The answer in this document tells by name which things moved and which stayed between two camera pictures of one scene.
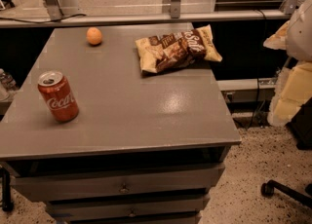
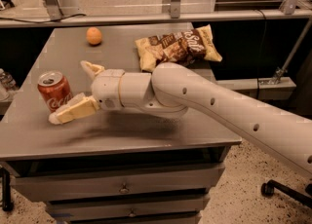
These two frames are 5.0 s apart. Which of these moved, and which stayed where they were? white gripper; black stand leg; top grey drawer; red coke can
Moved: white gripper
Stayed: black stand leg; top grey drawer; red coke can
